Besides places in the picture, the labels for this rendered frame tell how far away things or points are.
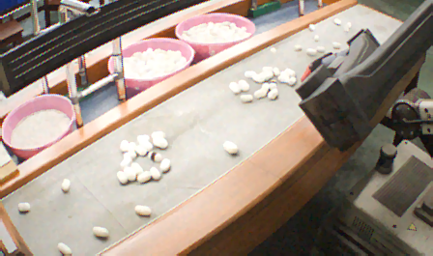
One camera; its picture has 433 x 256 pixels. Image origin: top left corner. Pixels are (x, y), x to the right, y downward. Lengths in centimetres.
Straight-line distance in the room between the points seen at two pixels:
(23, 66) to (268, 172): 55
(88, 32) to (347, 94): 50
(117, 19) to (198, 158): 37
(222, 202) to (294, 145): 23
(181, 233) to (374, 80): 47
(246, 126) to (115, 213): 41
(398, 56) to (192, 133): 67
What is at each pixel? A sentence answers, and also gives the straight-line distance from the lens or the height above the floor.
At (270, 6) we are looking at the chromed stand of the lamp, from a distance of 192.
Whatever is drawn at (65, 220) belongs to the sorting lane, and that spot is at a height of 74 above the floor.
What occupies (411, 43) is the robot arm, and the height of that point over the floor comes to 119.
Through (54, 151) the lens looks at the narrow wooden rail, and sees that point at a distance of 105.
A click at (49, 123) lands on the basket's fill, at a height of 73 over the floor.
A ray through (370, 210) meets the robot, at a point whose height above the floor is 47.
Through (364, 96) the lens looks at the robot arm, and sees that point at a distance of 50.
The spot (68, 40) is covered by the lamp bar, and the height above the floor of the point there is 108.
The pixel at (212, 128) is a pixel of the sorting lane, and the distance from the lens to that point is 108.
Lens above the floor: 138
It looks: 34 degrees down
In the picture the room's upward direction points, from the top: 2 degrees counter-clockwise
